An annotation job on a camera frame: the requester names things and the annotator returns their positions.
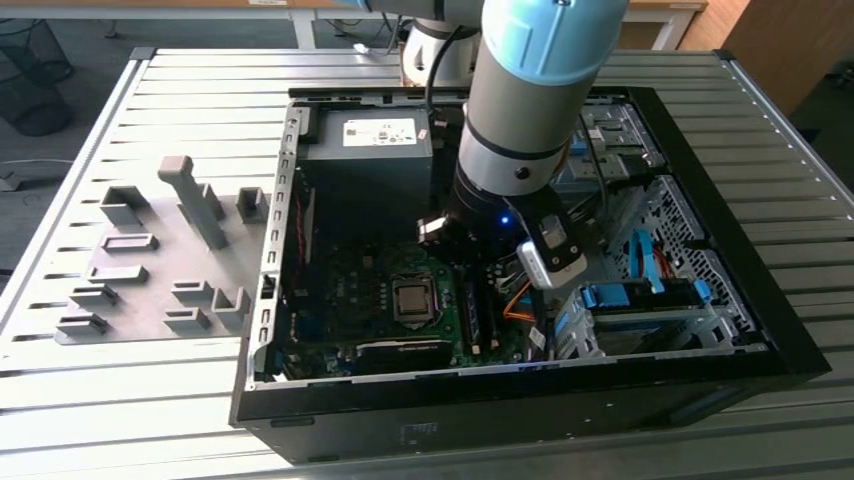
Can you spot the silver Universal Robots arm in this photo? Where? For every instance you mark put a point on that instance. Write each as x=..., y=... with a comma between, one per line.
x=534, y=75

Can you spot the black RAM slot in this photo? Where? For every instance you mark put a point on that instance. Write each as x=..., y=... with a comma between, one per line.
x=475, y=348
x=494, y=343

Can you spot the black CPU socket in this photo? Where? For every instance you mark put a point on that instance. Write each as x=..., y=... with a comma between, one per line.
x=414, y=279

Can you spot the silver CPU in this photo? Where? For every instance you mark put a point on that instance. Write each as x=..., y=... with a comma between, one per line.
x=414, y=299

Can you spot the grey power supply unit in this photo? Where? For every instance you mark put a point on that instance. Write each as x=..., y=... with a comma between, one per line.
x=367, y=190

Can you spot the blue plastic disk carrier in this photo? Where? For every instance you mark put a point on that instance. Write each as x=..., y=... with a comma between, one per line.
x=580, y=142
x=614, y=296

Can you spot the grey metal drive cage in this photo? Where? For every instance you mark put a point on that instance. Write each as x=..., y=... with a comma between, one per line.
x=654, y=315
x=621, y=165

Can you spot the green motherboard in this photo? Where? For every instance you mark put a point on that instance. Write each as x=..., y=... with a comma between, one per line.
x=347, y=300

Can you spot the black graphics card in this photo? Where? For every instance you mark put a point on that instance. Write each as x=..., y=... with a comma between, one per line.
x=401, y=352

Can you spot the small blue latch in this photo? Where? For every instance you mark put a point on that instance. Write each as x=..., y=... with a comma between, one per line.
x=701, y=291

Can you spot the black open PC case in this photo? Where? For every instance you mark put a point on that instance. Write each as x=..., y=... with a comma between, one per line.
x=467, y=415

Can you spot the grey plastic parts rack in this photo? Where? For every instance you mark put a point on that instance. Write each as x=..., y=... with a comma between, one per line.
x=154, y=265

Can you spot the wooden cabinet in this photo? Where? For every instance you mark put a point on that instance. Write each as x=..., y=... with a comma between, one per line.
x=788, y=50

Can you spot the black camera bracket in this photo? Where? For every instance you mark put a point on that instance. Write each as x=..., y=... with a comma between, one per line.
x=527, y=215

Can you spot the small black camera block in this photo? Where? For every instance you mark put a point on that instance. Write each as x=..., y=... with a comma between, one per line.
x=437, y=230

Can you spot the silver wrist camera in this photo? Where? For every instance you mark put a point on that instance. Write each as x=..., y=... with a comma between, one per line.
x=537, y=270

